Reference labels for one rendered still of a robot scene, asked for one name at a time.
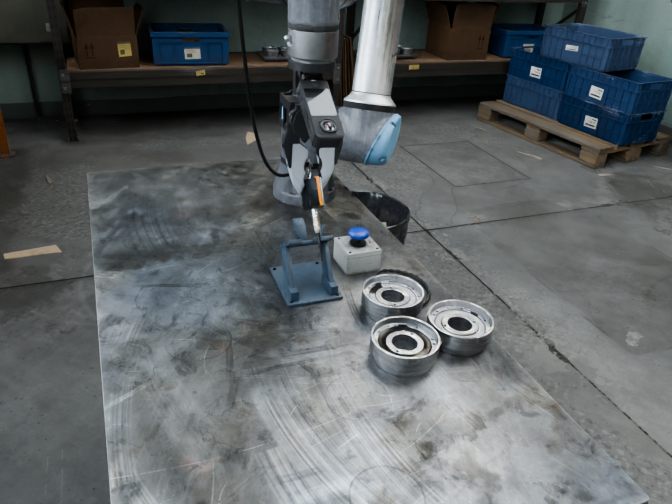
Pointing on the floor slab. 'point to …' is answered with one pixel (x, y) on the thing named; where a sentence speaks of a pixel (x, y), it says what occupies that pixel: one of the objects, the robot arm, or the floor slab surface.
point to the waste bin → (387, 212)
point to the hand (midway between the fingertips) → (311, 187)
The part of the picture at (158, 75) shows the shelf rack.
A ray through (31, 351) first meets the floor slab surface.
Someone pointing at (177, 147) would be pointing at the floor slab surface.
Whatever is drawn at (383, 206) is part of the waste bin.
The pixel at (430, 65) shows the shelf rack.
